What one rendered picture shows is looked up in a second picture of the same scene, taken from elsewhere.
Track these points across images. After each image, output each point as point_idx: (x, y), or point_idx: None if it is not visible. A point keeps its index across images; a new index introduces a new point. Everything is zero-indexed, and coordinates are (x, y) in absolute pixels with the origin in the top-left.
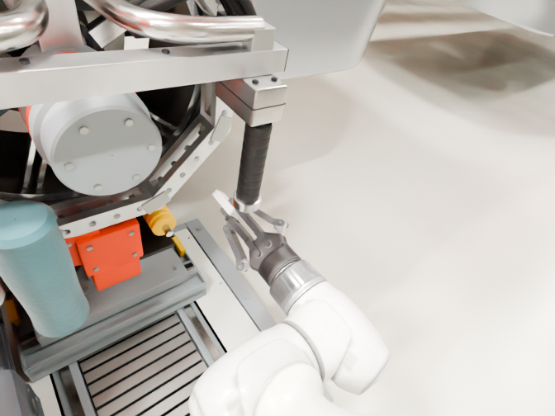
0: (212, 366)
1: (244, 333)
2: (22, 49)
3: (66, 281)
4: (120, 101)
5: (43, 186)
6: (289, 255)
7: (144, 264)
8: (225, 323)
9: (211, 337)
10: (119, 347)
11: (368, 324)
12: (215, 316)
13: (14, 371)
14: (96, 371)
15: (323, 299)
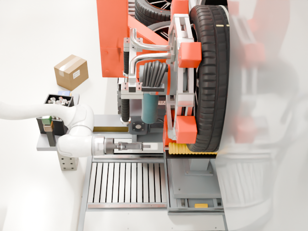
0: (91, 110)
1: (135, 222)
2: None
3: (143, 103)
4: (143, 71)
5: None
6: (107, 141)
7: (188, 178)
8: (146, 217)
9: (144, 210)
10: (162, 176)
11: (69, 142)
12: (153, 215)
13: (153, 124)
14: (157, 166)
15: (85, 136)
